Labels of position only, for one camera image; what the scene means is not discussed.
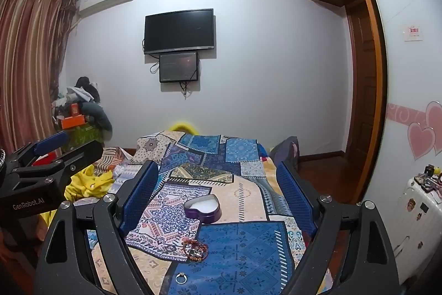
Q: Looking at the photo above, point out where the yellow plastic stool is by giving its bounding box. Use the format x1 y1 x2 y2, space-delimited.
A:
169 121 199 135

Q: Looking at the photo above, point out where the red beaded bracelet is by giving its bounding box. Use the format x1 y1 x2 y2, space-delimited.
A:
181 237 211 262

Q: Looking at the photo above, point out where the white wardrobe sliding door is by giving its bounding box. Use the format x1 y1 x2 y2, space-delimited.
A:
356 0 442 282

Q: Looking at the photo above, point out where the purple heart jewelry box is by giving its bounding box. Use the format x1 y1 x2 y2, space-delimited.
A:
183 194 222 224

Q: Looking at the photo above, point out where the white suitcase with stickers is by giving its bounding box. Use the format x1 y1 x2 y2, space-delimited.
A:
391 165 441 284

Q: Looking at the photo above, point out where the patchwork patterned bed quilt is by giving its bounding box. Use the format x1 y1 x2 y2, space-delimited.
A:
88 131 308 294

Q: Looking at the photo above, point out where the wooden door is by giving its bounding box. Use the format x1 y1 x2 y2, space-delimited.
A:
346 2 377 203

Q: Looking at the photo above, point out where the black wall television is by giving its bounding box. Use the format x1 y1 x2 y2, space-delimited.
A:
143 8 215 55

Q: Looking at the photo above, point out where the yellow cloth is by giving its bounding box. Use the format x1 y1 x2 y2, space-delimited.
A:
39 165 117 226

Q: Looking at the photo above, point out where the orange box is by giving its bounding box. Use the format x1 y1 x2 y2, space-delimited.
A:
59 114 86 129

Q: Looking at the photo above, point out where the striped red curtain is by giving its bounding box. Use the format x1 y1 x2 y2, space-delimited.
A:
0 0 77 153

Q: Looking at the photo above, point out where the small black wall monitor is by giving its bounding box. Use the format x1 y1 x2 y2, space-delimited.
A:
159 52 199 83

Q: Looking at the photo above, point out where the dark purple bag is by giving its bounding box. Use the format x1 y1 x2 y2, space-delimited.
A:
270 136 300 171

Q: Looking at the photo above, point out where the pile of clothes and boxes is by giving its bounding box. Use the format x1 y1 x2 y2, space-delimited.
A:
52 76 113 153

